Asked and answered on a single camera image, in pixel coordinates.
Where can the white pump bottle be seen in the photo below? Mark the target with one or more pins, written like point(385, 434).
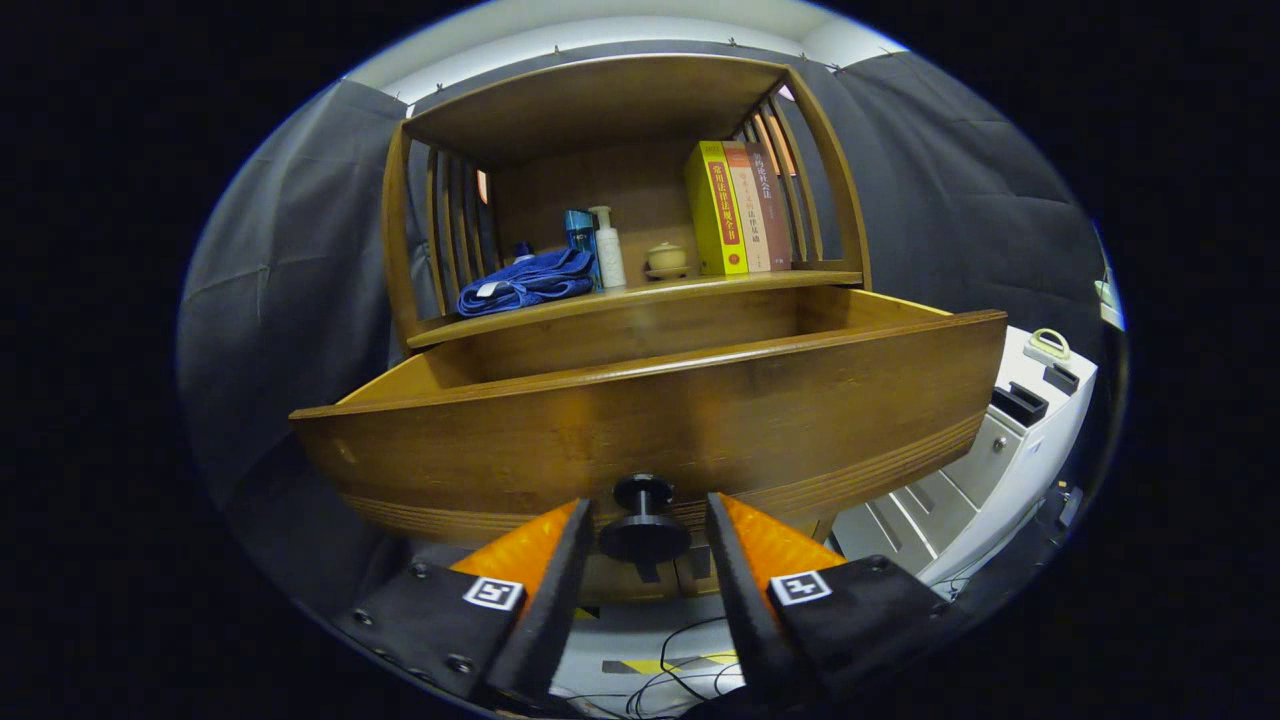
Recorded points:
point(610, 255)

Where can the yellow and black floor tape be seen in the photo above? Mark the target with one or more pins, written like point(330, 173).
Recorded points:
point(640, 665)

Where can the yellow book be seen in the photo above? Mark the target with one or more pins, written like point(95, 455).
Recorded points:
point(715, 210)

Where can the black bracket block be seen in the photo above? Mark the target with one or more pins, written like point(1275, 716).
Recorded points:
point(1018, 403)

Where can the wooden countertop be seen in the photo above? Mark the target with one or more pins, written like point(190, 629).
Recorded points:
point(640, 291)

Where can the brown book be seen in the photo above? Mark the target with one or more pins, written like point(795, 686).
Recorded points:
point(775, 205)

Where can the small pale yellow-green object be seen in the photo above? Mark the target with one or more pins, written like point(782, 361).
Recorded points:
point(1045, 350)

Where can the yellow lidded teacup with saucer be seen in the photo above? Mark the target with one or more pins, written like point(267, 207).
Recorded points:
point(666, 258)

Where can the small white blue-capped bottle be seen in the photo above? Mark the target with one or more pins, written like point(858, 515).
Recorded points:
point(522, 252)

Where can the white drawer unit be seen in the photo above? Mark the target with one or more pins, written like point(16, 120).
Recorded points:
point(1000, 470)

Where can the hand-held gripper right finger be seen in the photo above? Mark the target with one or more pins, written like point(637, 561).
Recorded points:
point(745, 610)

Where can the blue folded towel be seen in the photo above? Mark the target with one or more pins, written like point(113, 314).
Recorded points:
point(530, 280)

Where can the wooden cabinet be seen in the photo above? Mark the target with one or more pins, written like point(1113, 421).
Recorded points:
point(600, 100)

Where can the small black block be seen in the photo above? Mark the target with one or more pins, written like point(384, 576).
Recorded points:
point(1060, 378)

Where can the beige book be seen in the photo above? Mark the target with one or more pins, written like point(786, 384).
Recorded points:
point(750, 210)

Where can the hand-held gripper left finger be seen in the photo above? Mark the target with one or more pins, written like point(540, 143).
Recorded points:
point(560, 610)

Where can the wooden drawer with black knob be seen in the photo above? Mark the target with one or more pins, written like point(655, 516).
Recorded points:
point(650, 420)

